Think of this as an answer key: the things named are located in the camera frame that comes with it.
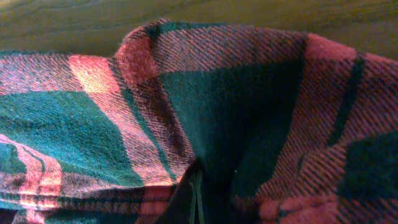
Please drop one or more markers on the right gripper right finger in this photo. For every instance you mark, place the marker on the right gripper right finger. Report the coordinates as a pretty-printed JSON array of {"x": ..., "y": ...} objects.
[{"x": 211, "y": 206}]

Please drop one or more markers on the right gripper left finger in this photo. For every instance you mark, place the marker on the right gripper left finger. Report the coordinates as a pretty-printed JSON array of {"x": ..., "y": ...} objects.
[{"x": 178, "y": 210}]

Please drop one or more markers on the red navy plaid shirt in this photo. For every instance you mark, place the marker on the red navy plaid shirt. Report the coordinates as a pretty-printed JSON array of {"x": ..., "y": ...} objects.
[{"x": 288, "y": 127}]

